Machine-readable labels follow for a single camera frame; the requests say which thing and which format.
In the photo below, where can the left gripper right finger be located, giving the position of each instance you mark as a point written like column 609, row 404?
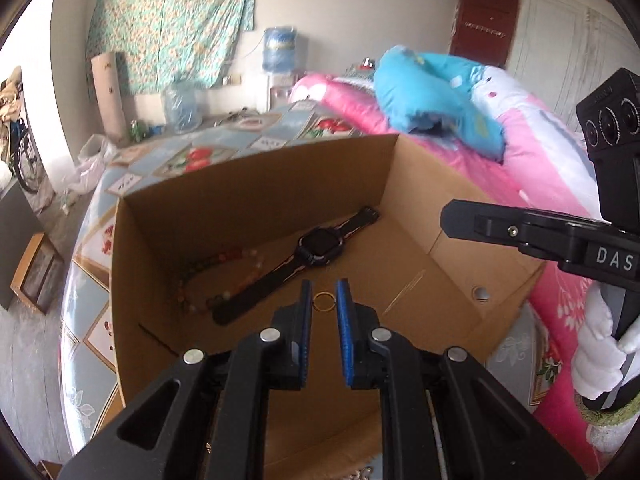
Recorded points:
column 443, row 416

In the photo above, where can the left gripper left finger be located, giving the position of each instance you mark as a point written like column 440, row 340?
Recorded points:
column 205, row 417

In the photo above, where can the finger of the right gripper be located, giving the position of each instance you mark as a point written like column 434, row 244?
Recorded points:
column 579, row 246

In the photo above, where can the purple black smart watch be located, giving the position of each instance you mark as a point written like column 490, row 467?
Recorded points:
column 318, row 247

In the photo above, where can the right white gloved hand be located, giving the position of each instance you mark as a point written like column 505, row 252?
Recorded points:
column 601, row 361

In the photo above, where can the pink floral quilt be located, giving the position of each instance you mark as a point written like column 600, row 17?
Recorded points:
column 543, row 167

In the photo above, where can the white wardrobe doors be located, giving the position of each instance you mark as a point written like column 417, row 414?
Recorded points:
column 563, row 49

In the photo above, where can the fruit pattern tablecloth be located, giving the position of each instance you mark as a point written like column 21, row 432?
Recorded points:
column 324, row 413

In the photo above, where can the brown cardboard box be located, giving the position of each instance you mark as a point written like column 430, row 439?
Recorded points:
column 435, row 291

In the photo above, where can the dark red door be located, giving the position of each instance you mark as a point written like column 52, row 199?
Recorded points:
column 484, row 30

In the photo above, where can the blue rolled blanket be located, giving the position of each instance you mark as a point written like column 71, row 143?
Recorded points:
column 421, row 91

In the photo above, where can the small wooden stool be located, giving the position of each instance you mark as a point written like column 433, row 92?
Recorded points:
column 39, row 261

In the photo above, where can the dark grey cabinet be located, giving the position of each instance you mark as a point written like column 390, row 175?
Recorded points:
column 18, row 224

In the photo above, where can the white plastic bag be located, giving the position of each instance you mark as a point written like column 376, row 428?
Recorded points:
column 93, row 159

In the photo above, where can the empty clear water bottle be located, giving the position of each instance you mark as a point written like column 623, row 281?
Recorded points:
column 180, row 106

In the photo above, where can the white water dispenser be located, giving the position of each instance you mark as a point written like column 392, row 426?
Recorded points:
column 279, row 88

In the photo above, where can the blue water dispenser bottle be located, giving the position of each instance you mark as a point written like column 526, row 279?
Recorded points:
column 279, row 56

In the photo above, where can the beige cardboard tube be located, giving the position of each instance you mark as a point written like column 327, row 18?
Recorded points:
column 106, row 86

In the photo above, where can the pile of clothes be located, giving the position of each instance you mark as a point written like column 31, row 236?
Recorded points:
column 11, row 101

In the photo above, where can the green floral wall cloth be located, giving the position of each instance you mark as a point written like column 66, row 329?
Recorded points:
column 159, row 41

